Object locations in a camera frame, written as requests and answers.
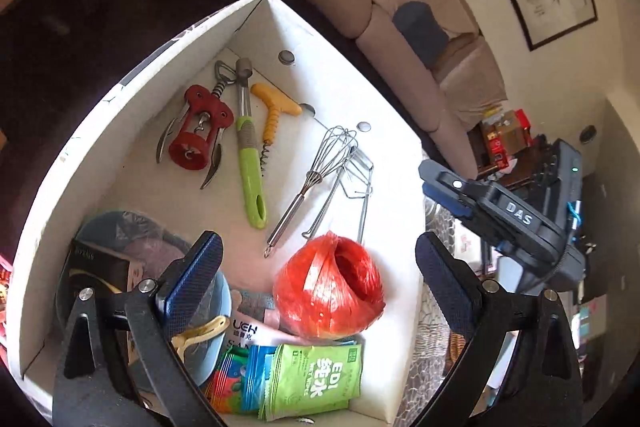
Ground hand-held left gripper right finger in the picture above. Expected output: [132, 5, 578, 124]
[415, 231, 586, 427]

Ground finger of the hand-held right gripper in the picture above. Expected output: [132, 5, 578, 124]
[419, 159, 481, 222]

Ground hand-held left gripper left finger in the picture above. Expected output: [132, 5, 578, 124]
[52, 231, 226, 427]

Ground white cardboard box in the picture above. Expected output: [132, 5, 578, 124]
[7, 0, 426, 425]

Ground yellow slingshot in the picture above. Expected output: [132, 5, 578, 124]
[170, 314, 231, 353]

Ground grey patterned packet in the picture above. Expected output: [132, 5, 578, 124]
[231, 288, 277, 312]

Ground red gift boxes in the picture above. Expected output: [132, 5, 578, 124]
[480, 107, 533, 172]

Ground white packet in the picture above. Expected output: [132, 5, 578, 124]
[227, 317, 301, 350]

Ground blue bowl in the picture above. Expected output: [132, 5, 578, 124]
[55, 211, 233, 388]

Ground small black box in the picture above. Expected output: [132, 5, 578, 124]
[67, 239, 131, 295]

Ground colourful snack packet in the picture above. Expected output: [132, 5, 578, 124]
[204, 344, 278, 415]

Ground metal whisk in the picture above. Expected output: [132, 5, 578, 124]
[264, 127, 358, 259]

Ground red twine ball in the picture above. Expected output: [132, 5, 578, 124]
[272, 231, 387, 342]

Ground dark blue cushion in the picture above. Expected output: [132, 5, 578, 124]
[392, 1, 450, 70]

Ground green wet wipes packet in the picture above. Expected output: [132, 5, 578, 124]
[260, 343, 363, 422]

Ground red wing corkscrew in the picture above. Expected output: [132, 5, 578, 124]
[156, 61, 238, 190]

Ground metal wire rack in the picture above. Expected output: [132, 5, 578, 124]
[301, 146, 375, 245]

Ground yellow handled corkscrew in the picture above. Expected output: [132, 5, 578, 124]
[250, 83, 303, 170]

